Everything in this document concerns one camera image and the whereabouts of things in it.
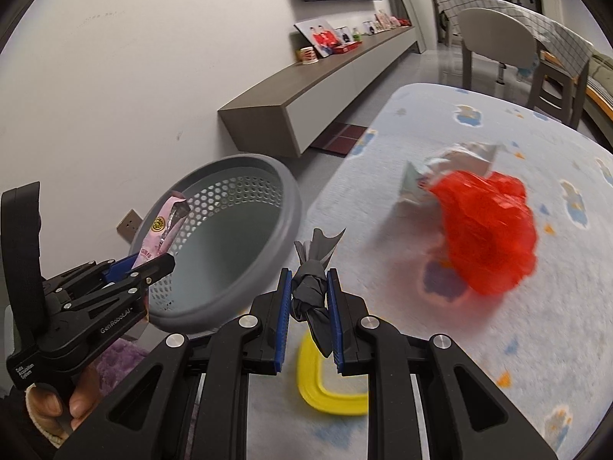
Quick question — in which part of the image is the light blue printed rug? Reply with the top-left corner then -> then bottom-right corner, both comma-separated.
246,82 -> 613,460

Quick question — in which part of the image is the grey perforated plastic basket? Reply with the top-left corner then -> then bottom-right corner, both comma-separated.
128,153 -> 303,334

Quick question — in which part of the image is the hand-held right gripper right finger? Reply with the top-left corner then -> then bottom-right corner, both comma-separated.
327,268 -> 559,460

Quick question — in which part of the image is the grey dining chair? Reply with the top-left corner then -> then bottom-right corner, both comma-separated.
457,8 -> 539,89

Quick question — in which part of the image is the red crumpled plastic bag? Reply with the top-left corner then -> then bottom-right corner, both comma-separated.
428,170 -> 538,297

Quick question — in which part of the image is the wall power outlet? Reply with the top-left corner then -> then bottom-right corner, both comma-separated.
117,208 -> 143,243

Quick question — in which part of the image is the leaning floor mirror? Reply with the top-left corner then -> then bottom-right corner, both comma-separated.
383,0 -> 429,54

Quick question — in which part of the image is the olive green sofa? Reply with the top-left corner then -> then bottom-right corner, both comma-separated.
582,53 -> 613,120

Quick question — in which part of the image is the crumpled white paper wrapper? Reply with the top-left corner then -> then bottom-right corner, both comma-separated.
400,141 -> 501,207

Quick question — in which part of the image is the large photo frame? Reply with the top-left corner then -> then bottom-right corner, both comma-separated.
293,20 -> 337,58

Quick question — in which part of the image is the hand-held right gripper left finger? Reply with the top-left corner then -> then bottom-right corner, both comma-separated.
52,268 -> 294,460

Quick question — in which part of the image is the grey wooden stool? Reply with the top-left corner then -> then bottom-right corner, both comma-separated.
527,50 -> 582,123

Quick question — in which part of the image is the yellow plastic lid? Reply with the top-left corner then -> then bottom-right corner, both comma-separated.
297,332 -> 369,416

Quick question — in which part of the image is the table with checked cloth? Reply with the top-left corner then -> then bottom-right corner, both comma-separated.
438,0 -> 595,80

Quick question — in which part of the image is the matte grey toy fish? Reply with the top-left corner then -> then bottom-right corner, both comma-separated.
292,227 -> 346,358

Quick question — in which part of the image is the pink snack packet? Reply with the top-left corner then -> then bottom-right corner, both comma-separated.
131,195 -> 191,269

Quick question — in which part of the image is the long grey wall cabinet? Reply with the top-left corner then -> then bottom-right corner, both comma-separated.
218,26 -> 417,158

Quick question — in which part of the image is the row of small picture cards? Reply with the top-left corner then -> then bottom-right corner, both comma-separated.
362,10 -> 413,35

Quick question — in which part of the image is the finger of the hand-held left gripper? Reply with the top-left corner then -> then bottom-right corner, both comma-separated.
62,253 -> 176,312
43,255 -> 139,295

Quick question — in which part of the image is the person's left hand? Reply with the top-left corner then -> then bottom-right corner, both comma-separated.
24,366 -> 103,434

